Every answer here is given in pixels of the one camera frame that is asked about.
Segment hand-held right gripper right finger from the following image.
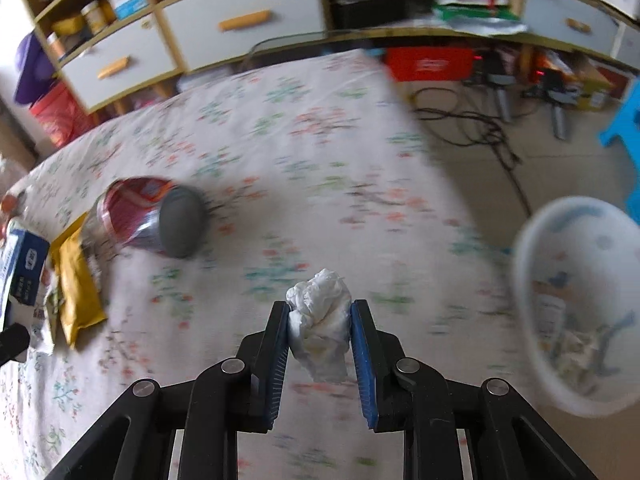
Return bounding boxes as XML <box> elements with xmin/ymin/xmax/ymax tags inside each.
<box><xmin>350</xmin><ymin>299</ymin><xmax>601</xmax><ymax>480</ymax></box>

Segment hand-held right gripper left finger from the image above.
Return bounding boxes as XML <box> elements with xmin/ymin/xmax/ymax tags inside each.
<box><xmin>42</xmin><ymin>301</ymin><xmax>292</xmax><ymax>480</ymax></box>

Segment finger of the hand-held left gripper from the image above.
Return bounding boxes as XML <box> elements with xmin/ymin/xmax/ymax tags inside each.
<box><xmin>0</xmin><ymin>323</ymin><xmax>31</xmax><ymax>366</ymax></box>

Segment white tissue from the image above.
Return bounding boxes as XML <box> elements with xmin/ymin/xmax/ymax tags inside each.
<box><xmin>286</xmin><ymin>268</ymin><xmax>353</xmax><ymax>382</ymax></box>

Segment white plastic waste bin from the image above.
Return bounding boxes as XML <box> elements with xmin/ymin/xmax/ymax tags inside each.
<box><xmin>511</xmin><ymin>196</ymin><xmax>640</xmax><ymax>420</ymax></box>

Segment dark blue carton box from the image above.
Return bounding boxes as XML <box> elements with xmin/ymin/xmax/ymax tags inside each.
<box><xmin>0</xmin><ymin>227</ymin><xmax>51</xmax><ymax>309</ymax></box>

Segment yellow packet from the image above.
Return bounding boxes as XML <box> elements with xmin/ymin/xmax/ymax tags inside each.
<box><xmin>50</xmin><ymin>214</ymin><xmax>108</xmax><ymax>349</ymax></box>

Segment crushed red can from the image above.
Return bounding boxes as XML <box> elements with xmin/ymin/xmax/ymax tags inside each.
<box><xmin>82</xmin><ymin>176</ymin><xmax>207</xmax><ymax>260</ymax></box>

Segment red plastic bag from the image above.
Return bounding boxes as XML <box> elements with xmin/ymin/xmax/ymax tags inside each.
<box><xmin>29</xmin><ymin>80</ymin><xmax>97</xmax><ymax>149</ymax></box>

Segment purple toy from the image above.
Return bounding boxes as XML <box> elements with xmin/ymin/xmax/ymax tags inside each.
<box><xmin>14</xmin><ymin>30</ymin><xmax>57</xmax><ymax>107</ymax></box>

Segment red box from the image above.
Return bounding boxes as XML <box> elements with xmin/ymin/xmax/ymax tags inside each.
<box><xmin>385</xmin><ymin>46</ymin><xmax>477</xmax><ymax>82</ymax></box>

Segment white pill bottle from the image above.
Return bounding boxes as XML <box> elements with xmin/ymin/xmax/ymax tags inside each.
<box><xmin>80</xmin><ymin>0</ymin><xmax>109</xmax><ymax>37</ymax></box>

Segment blue plastic stool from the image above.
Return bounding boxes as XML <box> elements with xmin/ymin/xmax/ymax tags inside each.
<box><xmin>598</xmin><ymin>94</ymin><xmax>640</xmax><ymax>162</ymax></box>

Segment green and white bag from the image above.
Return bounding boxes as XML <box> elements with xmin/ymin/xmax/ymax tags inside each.
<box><xmin>432</xmin><ymin>5</ymin><xmax>529</xmax><ymax>37</ymax></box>

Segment black box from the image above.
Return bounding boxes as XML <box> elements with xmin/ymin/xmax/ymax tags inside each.
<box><xmin>322</xmin><ymin>0</ymin><xmax>407</xmax><ymax>32</ymax></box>

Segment black floor cables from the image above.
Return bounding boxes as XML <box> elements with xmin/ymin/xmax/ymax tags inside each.
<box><xmin>412</xmin><ymin>86</ymin><xmax>534</xmax><ymax>217</ymax></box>

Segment black device with grey handle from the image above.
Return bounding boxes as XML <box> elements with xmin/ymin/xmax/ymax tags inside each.
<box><xmin>475</xmin><ymin>55</ymin><xmax>517</xmax><ymax>122</ymax></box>
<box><xmin>534</xmin><ymin>67</ymin><xmax>577</xmax><ymax>139</ymax></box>

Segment white drawer with yellow handle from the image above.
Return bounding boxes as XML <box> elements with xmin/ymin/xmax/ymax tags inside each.
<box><xmin>522</xmin><ymin>0</ymin><xmax>629</xmax><ymax>57</ymax></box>
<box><xmin>161</xmin><ymin>0</ymin><xmax>327</xmax><ymax>69</ymax></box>
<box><xmin>60</xmin><ymin>14</ymin><xmax>182</xmax><ymax>112</ymax></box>

